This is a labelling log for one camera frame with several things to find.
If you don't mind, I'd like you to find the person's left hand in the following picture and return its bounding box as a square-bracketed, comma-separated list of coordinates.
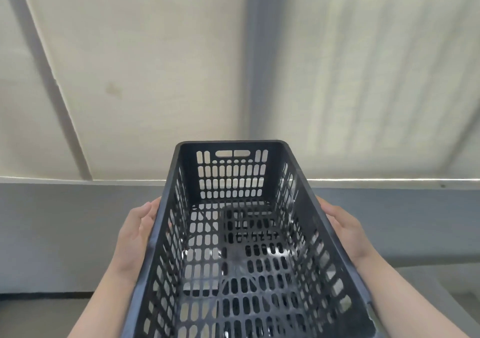
[113, 197, 163, 276]

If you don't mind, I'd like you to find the person's left forearm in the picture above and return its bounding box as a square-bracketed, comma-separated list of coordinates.
[67, 261, 145, 338]

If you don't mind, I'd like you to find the person's right hand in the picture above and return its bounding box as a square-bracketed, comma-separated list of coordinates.
[315, 195, 377, 270]

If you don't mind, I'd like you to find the black perforated plastic crate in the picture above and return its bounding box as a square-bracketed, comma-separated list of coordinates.
[132, 140, 377, 338]

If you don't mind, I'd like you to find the person's right forearm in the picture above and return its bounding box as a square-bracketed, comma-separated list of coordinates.
[352, 252, 470, 338]

